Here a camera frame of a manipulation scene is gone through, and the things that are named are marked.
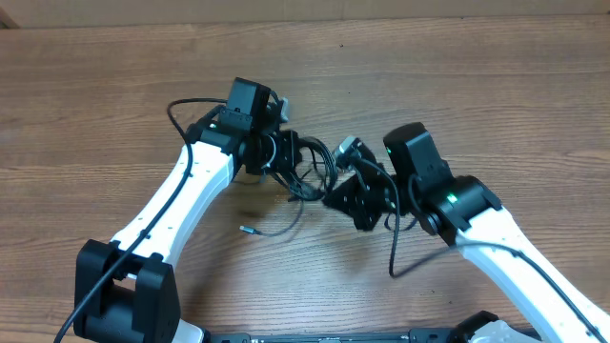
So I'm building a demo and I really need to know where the thick black usb cable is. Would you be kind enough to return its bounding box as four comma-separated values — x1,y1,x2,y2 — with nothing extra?
275,135,340,202

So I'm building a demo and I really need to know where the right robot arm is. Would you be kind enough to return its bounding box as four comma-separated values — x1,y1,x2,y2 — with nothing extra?
323,122,609,342

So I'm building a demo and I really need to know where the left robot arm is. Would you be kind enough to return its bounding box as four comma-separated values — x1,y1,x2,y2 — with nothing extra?
55,78,295,343

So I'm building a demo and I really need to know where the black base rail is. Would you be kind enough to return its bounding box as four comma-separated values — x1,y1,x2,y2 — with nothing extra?
203,328,469,343

